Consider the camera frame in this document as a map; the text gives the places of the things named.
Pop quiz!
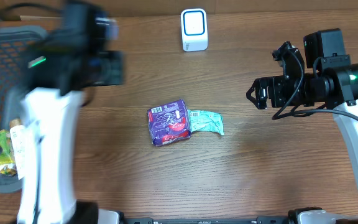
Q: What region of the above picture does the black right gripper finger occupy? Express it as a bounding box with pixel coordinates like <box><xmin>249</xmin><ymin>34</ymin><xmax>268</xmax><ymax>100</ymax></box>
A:
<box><xmin>247</xmin><ymin>78</ymin><xmax>265</xmax><ymax>93</ymax></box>
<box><xmin>246</xmin><ymin>90</ymin><xmax>268</xmax><ymax>110</ymax></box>

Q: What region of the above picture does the teal wipes packet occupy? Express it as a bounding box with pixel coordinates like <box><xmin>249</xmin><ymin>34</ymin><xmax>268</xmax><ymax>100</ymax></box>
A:
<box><xmin>188</xmin><ymin>110</ymin><xmax>224</xmax><ymax>136</ymax></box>

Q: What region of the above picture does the white tube gold cap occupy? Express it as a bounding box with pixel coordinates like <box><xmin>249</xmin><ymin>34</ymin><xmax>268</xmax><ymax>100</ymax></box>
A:
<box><xmin>9</xmin><ymin>118</ymin><xmax>26</xmax><ymax>180</ymax></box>

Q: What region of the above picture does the green yellow snack pouch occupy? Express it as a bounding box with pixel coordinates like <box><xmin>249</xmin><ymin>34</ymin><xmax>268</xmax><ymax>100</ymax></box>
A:
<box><xmin>0</xmin><ymin>129</ymin><xmax>17</xmax><ymax>176</ymax></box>

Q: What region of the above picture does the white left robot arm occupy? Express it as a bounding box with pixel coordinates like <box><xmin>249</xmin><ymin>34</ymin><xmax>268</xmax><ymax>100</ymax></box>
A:
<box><xmin>16</xmin><ymin>1</ymin><xmax>124</xmax><ymax>224</ymax></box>

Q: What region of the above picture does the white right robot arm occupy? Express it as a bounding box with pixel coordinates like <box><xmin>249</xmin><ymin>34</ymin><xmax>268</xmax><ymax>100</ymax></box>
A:
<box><xmin>246</xmin><ymin>28</ymin><xmax>358</xmax><ymax>223</ymax></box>

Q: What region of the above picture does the white barcode scanner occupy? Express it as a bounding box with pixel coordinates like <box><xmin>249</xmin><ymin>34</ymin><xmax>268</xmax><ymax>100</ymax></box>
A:
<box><xmin>180</xmin><ymin>8</ymin><xmax>208</xmax><ymax>52</ymax></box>

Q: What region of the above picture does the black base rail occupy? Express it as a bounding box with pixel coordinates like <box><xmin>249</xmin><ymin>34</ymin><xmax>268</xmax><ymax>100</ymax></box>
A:
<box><xmin>104</xmin><ymin>207</ymin><xmax>354</xmax><ymax>224</ymax></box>

